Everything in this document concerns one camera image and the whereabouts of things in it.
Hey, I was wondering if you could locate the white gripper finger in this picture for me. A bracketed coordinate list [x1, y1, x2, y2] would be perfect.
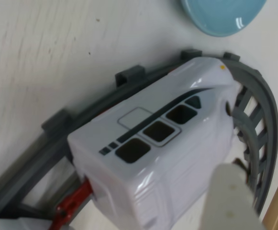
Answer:
[200, 158, 265, 230]

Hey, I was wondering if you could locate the white Shinkansen toy locomotive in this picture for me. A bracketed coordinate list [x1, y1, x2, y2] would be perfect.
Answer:
[67, 57, 241, 230]

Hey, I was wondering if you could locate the blue ceramic dish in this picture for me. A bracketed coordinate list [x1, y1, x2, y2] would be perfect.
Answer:
[179, 0, 268, 37]

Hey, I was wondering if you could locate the grey circular toy train track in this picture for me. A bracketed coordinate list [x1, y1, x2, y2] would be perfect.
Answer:
[0, 47, 278, 230]

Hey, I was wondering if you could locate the red train coupler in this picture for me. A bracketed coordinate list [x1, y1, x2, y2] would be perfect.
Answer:
[49, 179, 93, 230]

